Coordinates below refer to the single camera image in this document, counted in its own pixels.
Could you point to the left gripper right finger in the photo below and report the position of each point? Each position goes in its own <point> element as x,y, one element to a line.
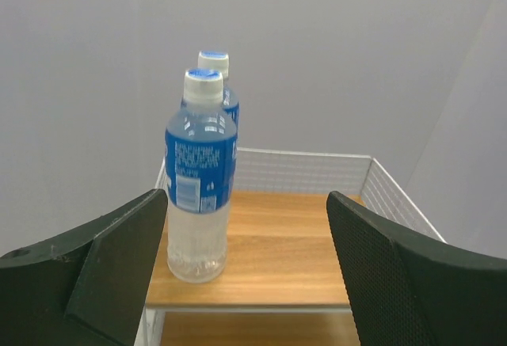
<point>406,288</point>

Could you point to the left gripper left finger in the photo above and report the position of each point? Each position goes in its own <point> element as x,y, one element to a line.
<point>88,285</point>

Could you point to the white wire wooden shelf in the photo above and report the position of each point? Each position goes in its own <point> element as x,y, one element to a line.
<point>282,284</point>

